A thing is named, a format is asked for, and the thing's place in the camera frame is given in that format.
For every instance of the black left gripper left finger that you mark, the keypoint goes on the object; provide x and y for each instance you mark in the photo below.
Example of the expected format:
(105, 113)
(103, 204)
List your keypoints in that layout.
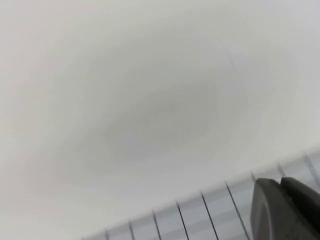
(270, 212)

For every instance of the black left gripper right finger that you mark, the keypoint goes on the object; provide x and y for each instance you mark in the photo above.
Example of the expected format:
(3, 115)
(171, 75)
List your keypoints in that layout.
(307, 202)

